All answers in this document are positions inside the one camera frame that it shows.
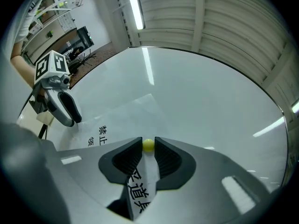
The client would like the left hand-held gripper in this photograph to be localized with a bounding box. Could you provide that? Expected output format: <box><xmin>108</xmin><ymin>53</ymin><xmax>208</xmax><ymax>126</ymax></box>
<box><xmin>28</xmin><ymin>50</ymin><xmax>83</xmax><ymax>127</ymax></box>

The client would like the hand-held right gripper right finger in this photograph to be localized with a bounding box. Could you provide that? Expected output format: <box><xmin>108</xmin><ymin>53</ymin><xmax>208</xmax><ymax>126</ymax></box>
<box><xmin>137</xmin><ymin>136</ymin><xmax>279</xmax><ymax>224</ymax></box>

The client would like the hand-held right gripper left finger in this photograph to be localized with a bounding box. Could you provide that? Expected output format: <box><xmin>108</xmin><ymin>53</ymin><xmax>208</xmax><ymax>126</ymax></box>
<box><xmin>55</xmin><ymin>136</ymin><xmax>143</xmax><ymax>224</ymax></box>

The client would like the white whiteboard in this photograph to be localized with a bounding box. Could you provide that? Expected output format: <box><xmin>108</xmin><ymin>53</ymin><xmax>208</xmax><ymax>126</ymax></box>
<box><xmin>16</xmin><ymin>46</ymin><xmax>289</xmax><ymax>196</ymax></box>

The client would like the person's left forearm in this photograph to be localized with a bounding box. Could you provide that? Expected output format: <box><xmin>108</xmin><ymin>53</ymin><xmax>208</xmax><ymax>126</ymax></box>
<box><xmin>10</xmin><ymin>54</ymin><xmax>37</xmax><ymax>89</ymax></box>

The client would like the black branched stand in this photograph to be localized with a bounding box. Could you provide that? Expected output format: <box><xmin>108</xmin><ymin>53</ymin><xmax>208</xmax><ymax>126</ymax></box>
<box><xmin>78</xmin><ymin>48</ymin><xmax>97</xmax><ymax>66</ymax></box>

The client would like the round yellow magnet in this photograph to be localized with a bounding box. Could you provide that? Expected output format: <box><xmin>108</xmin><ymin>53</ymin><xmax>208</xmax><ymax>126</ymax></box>
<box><xmin>142</xmin><ymin>138</ymin><xmax>155</xmax><ymax>152</ymax></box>

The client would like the person's white shirt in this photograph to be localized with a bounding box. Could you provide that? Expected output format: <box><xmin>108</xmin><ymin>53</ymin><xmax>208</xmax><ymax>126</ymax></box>
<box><xmin>8</xmin><ymin>0</ymin><xmax>46</xmax><ymax>57</ymax></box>

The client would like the white metal shelving rack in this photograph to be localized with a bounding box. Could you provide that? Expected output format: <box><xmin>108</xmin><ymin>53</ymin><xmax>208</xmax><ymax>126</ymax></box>
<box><xmin>22</xmin><ymin>0</ymin><xmax>92</xmax><ymax>57</ymax></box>

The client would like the white wall calendar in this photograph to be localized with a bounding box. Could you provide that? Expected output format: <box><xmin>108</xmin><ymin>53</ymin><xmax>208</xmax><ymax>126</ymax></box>
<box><xmin>58</xmin><ymin>14</ymin><xmax>77</xmax><ymax>32</ymax></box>

